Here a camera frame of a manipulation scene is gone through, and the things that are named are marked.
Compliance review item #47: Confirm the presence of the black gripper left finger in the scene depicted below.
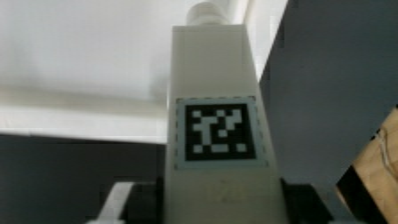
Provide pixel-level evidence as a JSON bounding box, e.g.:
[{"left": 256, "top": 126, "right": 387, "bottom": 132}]
[{"left": 85, "top": 177, "right": 163, "bottom": 224}]

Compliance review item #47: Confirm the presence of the white desk leg with tag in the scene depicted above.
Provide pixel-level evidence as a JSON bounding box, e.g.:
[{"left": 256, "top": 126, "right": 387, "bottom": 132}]
[{"left": 163, "top": 0, "right": 289, "bottom": 224}]

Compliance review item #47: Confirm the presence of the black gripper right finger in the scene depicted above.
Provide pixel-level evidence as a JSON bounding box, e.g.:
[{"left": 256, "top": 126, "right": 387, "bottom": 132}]
[{"left": 281, "top": 180, "right": 359, "bottom": 224}]

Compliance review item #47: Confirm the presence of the white desk top tray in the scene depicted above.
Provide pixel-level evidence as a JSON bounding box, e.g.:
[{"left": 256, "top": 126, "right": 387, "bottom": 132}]
[{"left": 0, "top": 0, "right": 288, "bottom": 143}]

